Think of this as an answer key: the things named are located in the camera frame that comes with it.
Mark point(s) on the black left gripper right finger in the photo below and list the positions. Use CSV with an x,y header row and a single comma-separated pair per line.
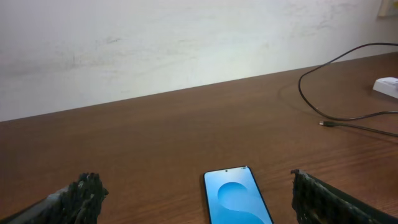
x,y
317,202

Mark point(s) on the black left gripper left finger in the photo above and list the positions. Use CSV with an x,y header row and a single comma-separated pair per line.
x,y
78,203

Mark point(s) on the blue screen smartphone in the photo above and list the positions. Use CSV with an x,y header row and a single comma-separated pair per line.
x,y
233,197

